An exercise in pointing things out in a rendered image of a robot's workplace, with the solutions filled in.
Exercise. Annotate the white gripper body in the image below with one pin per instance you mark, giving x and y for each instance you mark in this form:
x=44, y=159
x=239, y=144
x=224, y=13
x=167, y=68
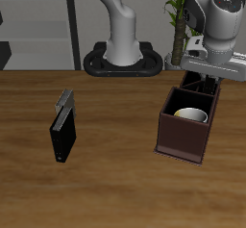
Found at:
x=208, y=65

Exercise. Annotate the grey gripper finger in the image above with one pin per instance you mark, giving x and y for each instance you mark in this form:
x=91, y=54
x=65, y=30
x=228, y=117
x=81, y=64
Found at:
x=209, y=84
x=218, y=81

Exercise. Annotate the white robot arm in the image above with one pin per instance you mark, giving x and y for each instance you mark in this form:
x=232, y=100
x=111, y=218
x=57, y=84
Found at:
x=123, y=30

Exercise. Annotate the white-yellow mug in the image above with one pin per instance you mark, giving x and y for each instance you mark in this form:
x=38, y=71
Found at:
x=192, y=114

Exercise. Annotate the dark brown desk caddy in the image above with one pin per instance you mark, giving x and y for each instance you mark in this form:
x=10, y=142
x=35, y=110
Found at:
x=182, y=139

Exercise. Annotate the black book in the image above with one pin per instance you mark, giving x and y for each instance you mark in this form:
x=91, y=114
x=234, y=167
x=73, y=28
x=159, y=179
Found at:
x=65, y=98
x=64, y=139

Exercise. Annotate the green pot plant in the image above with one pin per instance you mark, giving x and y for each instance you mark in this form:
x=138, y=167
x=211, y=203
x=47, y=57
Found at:
x=178, y=36

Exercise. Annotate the grey shelf unit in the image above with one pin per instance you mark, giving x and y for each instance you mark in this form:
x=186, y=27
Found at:
x=35, y=30

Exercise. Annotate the dark angular object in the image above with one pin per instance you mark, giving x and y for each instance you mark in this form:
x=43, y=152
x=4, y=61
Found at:
x=4, y=55

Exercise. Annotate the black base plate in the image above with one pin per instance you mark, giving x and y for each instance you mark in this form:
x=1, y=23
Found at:
x=91, y=65

